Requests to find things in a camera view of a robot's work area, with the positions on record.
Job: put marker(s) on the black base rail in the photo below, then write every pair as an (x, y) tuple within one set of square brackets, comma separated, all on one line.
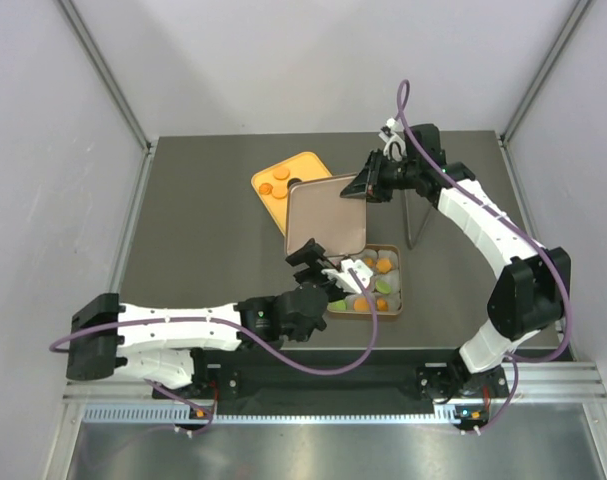
[(390, 381)]

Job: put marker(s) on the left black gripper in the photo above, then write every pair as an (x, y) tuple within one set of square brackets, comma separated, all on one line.
[(313, 256)]

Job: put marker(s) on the orange plastic tray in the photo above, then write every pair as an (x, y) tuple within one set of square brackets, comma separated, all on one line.
[(272, 184)]

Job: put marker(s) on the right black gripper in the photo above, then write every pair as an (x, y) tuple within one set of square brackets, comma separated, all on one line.
[(369, 183)]

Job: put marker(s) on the orange round cookie top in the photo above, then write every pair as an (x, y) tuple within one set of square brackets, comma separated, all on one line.
[(281, 173)]

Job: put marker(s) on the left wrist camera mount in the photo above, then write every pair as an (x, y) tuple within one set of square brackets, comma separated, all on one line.
[(352, 276)]

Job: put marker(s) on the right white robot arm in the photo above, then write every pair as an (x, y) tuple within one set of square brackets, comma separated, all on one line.
[(532, 283)]

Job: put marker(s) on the metal tongs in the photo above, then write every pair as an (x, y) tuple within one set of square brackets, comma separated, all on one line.
[(417, 213)]

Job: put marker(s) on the gold cookie tin box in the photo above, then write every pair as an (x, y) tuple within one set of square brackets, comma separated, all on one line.
[(370, 255)]

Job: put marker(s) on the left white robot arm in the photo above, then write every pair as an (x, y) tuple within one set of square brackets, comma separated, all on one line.
[(166, 345)]

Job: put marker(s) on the brown flower cookie left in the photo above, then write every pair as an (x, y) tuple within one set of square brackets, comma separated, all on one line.
[(265, 189)]

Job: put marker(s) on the green cookie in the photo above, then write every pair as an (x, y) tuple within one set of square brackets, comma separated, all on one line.
[(383, 287), (338, 306)]

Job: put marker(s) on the gold tin lid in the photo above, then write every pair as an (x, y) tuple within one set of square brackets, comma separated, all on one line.
[(317, 211)]

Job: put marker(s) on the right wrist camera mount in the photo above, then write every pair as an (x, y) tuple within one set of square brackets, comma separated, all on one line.
[(391, 133)]

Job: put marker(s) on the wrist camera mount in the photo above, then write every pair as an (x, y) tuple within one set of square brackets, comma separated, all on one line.
[(352, 276), (391, 133)]

